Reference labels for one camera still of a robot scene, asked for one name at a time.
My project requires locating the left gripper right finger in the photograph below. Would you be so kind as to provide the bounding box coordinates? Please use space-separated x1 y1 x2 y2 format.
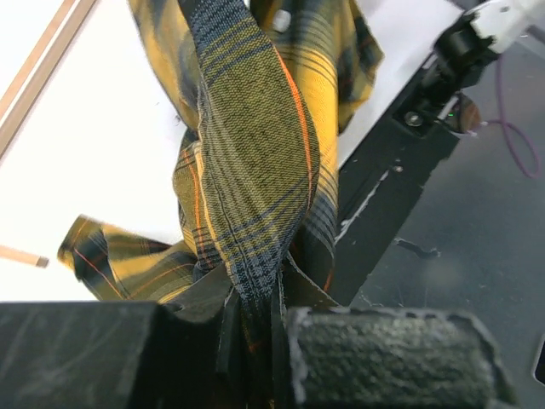
271 259 518 408

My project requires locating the wooden clothes rack frame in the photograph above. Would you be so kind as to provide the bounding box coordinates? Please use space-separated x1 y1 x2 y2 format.
0 0 100 269

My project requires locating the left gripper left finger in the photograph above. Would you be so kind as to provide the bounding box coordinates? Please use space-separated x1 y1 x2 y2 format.
1 267 238 408

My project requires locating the yellow plaid shirt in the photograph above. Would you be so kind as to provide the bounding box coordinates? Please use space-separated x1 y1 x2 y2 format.
57 1 382 408

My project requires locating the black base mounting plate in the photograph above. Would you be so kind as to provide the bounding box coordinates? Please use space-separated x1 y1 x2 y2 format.
328 52 485 305

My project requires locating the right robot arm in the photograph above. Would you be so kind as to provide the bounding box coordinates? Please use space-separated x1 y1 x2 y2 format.
421 0 544 104

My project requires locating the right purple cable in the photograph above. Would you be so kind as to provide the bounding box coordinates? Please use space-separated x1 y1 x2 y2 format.
485 50 542 180

